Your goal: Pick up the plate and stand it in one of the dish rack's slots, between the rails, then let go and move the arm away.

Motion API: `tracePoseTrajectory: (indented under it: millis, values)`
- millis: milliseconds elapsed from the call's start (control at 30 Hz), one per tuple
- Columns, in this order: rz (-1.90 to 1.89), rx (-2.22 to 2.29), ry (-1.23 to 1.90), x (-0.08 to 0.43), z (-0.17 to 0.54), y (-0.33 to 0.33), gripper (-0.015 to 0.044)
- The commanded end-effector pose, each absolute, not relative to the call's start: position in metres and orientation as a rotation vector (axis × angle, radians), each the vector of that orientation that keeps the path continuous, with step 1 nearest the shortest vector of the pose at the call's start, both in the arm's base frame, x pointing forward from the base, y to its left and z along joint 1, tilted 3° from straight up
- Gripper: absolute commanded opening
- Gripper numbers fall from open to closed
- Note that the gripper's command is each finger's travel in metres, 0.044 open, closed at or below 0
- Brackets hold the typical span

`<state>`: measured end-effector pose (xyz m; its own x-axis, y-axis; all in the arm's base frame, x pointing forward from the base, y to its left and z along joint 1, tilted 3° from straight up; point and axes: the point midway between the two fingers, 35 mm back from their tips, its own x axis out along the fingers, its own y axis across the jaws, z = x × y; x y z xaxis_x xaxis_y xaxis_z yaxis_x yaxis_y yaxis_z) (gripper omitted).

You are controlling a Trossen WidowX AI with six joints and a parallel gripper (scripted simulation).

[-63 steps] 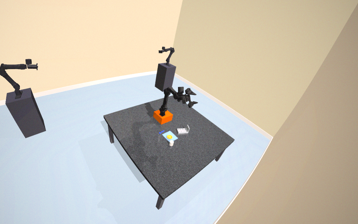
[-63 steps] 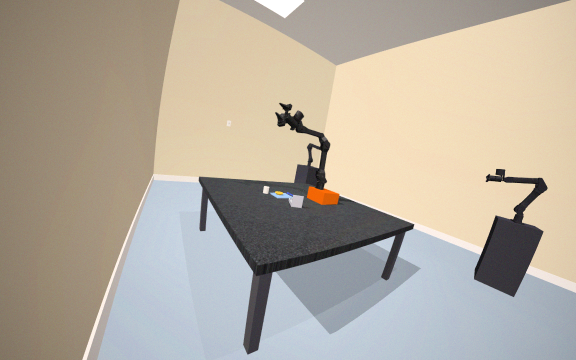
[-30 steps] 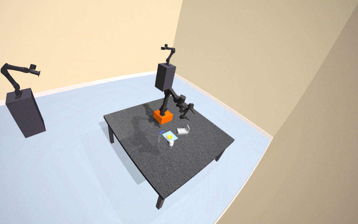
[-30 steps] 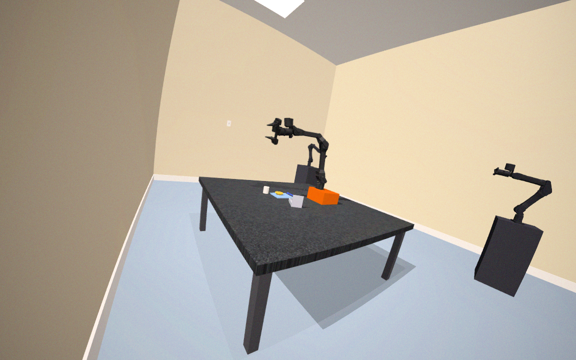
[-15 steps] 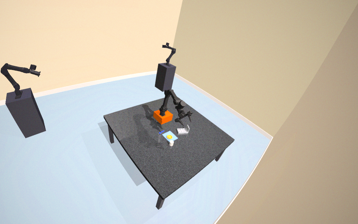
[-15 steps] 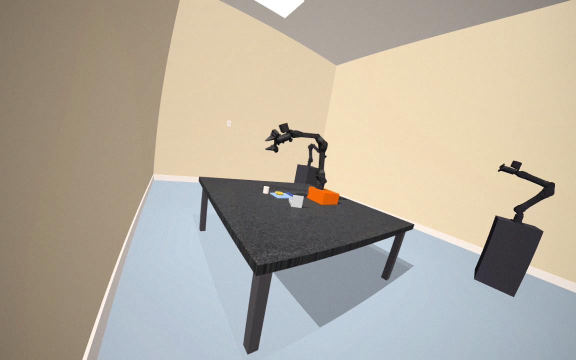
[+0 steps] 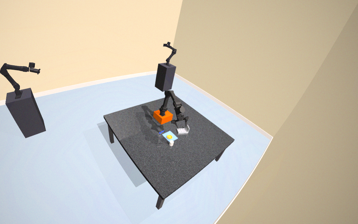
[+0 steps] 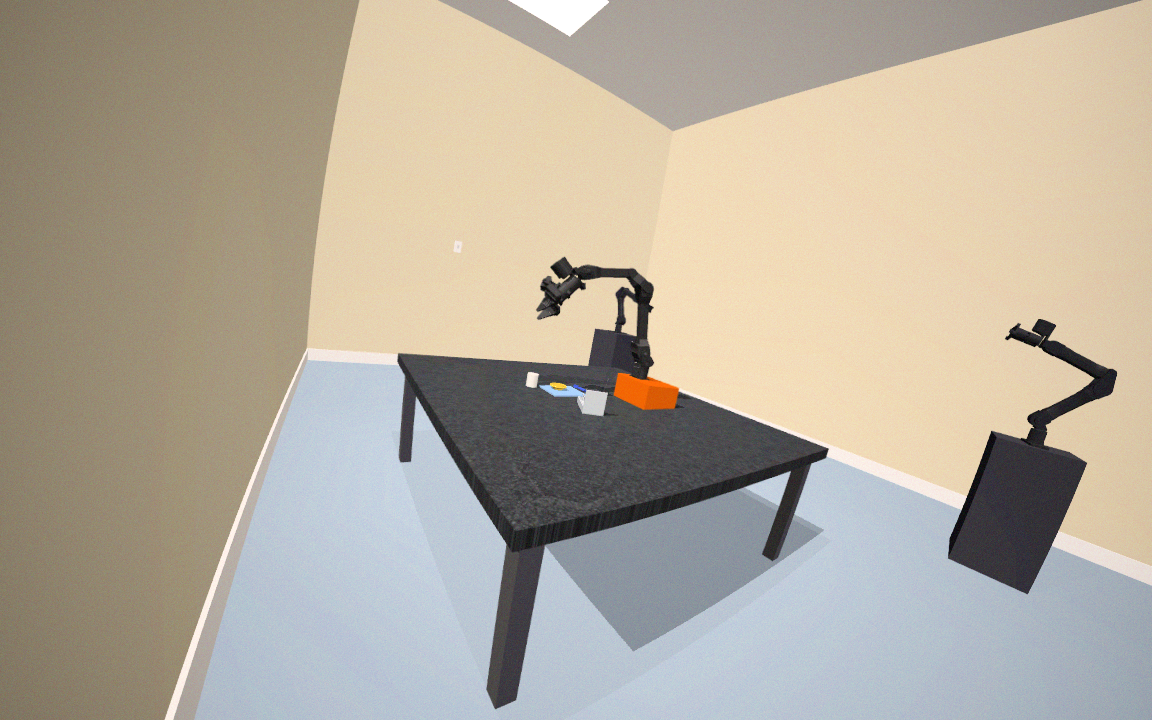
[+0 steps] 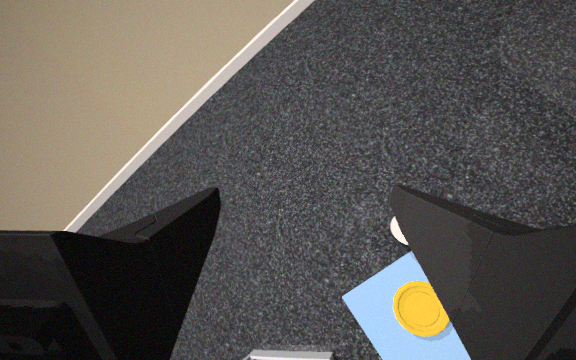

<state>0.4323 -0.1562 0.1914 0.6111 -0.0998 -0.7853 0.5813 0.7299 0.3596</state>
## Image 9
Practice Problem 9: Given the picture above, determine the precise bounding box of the white dish rack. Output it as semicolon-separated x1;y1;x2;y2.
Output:
243;349;334;360

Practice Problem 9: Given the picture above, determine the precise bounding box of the light blue flat mat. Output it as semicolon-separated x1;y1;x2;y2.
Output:
342;250;471;360

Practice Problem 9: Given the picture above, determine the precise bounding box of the yellow plate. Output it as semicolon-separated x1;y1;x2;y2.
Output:
393;281;450;337

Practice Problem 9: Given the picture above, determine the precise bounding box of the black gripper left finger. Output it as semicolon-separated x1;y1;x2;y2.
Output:
0;187;221;360

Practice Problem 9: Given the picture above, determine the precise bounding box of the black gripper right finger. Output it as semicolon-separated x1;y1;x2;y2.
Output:
390;185;576;360

